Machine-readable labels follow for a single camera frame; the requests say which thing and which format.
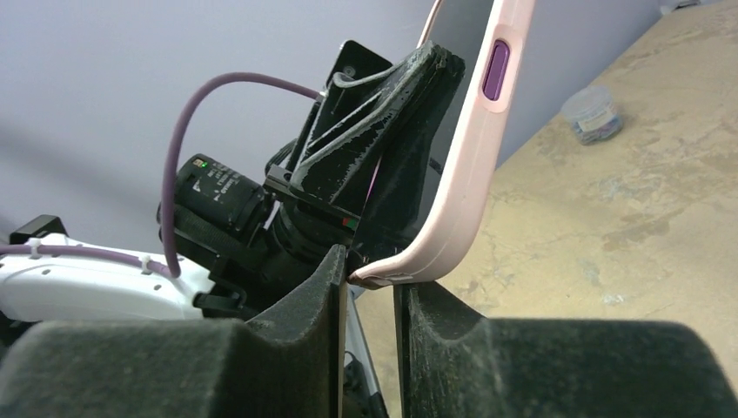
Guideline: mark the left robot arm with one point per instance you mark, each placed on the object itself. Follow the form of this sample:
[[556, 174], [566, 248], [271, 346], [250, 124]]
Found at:
[[212, 221]]

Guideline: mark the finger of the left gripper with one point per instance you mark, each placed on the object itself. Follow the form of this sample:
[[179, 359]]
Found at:
[[403, 191], [358, 118]]

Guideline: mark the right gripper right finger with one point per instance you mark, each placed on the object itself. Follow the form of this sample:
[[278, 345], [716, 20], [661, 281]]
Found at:
[[456, 362]]

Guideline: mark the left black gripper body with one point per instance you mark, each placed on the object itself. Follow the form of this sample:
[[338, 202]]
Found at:
[[302, 231]]

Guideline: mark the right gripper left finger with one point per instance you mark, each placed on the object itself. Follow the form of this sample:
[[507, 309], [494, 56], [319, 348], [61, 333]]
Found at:
[[285, 362]]

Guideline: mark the phone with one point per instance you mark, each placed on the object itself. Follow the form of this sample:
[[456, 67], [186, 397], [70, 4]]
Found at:
[[490, 36]]

